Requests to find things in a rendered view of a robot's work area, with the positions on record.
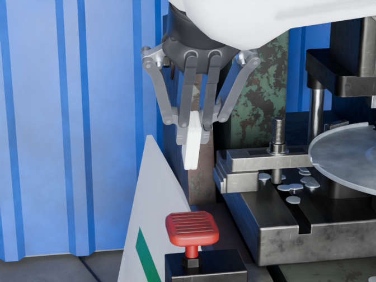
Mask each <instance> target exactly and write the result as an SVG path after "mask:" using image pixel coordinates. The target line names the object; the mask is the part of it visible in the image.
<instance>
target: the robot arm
mask: <svg viewBox="0 0 376 282"><path fill-rule="evenodd" d="M168 1H169V5H168V20H167V30H166V32H165V34H164V35H163V36H162V39H161V44H159V45H157V46H155V47H153V48H150V47H148V46H144V47H142V48H141V50H140V54H141V59H142V67H143V68H144V70H145V71H146V72H147V73H148V74H149V75H150V77H151V78H152V82H153V86H154V90H155V93H156V97H157V101H158V105H159V109H160V112H161V115H162V120H163V123H164V124H166V125H170V124H172V123H174V124H176V126H175V137H176V143H177V145H182V152H181V153H182V159H183V163H184V169H185V170H189V169H192V170H195V169H197V165H198V156H199V147H200V144H206V143H207V142H208V141H209V134H210V131H211V130H212V129H213V125H212V123H213V122H215V121H219V122H221V123H223V122H226V121H227V120H228V118H229V116H230V114H231V112H232V110H233V108H234V106H235V104H236V101H237V99H238V97H239V95H240V93H241V91H242V89H243V86H244V85H245V83H246V80H247V78H248V76H249V74H250V73H251V72H252V71H253V70H254V69H255V68H256V67H257V66H258V65H259V64H260V63H261V60H260V56H259V53H258V50H257V48H259V47H261V46H263V45H264V44H266V43H268V42H269V41H271V40H272V39H274V38H276V37H277V36H279V35H280V34H282V33H284V32H286V31H287V30H288V29H290V28H294V27H301V26H309V25H316V24H323V23H328V22H335V21H342V20H350V19H355V18H362V17H369V16H376V0H168ZM165 56H167V57H168V59H169V60H170V61H171V62H172V63H173V64H174V65H175V66H176V67H177V69H178V70H179V71H180V74H179V81H178V93H177V105H176V107H172V106H171V102H170V98H169V95H168V91H167V86H166V82H165V78H164V75H163V70H162V66H163V65H164V63H165V62H164V57H165ZM234 57H236V58H235V60H234V62H233V64H232V66H231V68H230V71H229V73H228V75H227V77H226V79H225V82H224V84H223V86H222V89H221V90H220V93H219V95H218V97H217V100H216V102H215V95H216V90H217V83H218V81H219V73H220V70H221V69H223V68H224V67H225V66H226V65H227V64H228V63H229V62H230V61H231V60H232V59H233V58H234ZM196 74H203V75H202V81H201V91H200V101H199V111H192V112H191V102H192V92H193V86H194V84H195V75H196ZM214 103H215V104H214Z"/></svg>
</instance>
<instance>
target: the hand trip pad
mask: <svg viewBox="0 0 376 282"><path fill-rule="evenodd" d="M165 226H166V230H167V234H168V237H169V239H170V242H171V243H172V244H173V245H175V246H179V247H185V256H186V257H188V258H196V257H198V246H205V245H212V244H214V243H216V242H217V241H218V240H219V229H218V227H217V225H216V223H215V220H214V218H213V216H212V215H211V214H210V213H208V212H206V211H187V212H179V213H171V214H169V215H168V216H166V219H165Z"/></svg>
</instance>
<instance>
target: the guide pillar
mask: <svg viewBox="0 0 376 282"><path fill-rule="evenodd" d="M324 95H325V90H313V89H311V91H310V102H309V122H308V143H307V145H310V143H311V142H312V140H313V139H314V138H315V137H317V136H318V135H320V134H322V124H323V106H324Z"/></svg>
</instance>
